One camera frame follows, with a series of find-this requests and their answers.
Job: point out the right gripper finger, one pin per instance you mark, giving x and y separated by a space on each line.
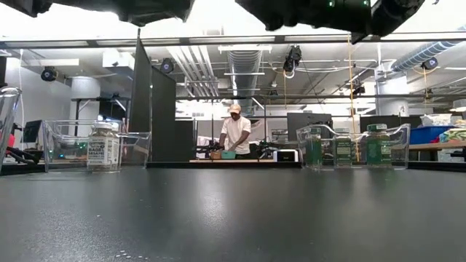
276 12

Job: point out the green-lid spice jar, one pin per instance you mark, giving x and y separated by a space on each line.
314 149
378 149
343 149

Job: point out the white-lid seasoning jar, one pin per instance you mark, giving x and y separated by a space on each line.
103 153

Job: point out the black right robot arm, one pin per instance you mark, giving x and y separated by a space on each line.
397 12

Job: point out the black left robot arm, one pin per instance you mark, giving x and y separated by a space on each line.
73 4

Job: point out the black background robot arm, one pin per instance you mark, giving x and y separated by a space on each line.
207 148
265 147

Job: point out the black partition panel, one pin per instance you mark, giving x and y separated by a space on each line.
164 120

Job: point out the person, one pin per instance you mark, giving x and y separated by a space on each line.
236 132

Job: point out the white plastic bag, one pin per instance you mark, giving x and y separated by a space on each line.
437 120

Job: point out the blue plastic tub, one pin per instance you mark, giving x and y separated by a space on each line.
426 134

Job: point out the teal bowl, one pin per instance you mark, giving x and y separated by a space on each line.
228 155

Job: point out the orange bowl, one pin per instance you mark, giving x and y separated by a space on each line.
215 155

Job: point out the wooden table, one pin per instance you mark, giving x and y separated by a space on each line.
437 146

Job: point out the colourful box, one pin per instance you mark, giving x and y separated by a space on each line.
453 135

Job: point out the red tag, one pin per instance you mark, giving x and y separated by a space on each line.
11 140

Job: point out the black table mat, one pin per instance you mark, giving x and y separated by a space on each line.
233 218

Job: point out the black ceiling camera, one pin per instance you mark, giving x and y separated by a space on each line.
429 63
293 58
48 74
166 65

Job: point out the striped ventilation duct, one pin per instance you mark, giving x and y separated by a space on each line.
426 52

